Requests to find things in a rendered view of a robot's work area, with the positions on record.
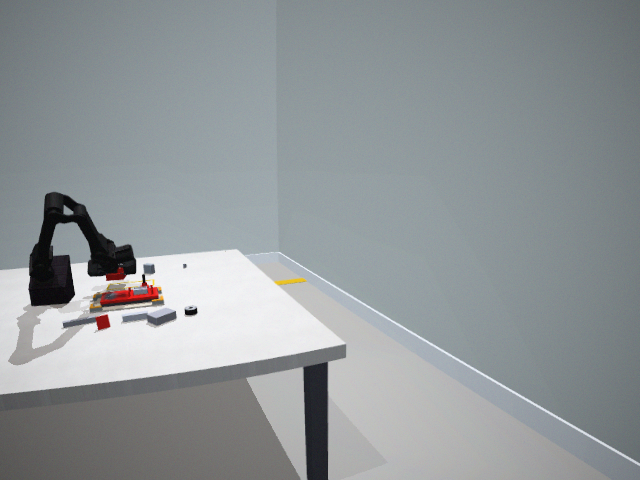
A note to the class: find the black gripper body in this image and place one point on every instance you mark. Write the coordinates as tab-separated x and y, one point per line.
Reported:
95	269

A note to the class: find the red square block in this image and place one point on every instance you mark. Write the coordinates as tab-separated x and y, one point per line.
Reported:
103	322

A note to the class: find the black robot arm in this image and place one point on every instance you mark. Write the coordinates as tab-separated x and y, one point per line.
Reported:
103	250

